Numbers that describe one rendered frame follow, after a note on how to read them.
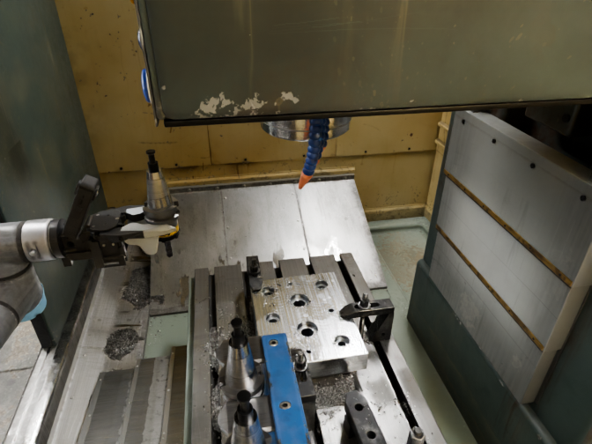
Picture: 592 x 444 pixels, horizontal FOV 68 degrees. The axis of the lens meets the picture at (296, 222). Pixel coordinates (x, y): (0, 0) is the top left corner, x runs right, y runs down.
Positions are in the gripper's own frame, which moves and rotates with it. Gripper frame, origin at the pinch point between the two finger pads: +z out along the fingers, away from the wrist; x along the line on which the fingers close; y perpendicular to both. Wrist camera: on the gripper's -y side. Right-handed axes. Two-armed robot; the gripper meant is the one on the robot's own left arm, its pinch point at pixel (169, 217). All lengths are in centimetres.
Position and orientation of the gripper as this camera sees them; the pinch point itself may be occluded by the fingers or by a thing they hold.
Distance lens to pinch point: 83.7
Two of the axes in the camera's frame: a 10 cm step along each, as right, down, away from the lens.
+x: 1.8, 5.2, -8.4
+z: 9.8, -1.0, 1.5
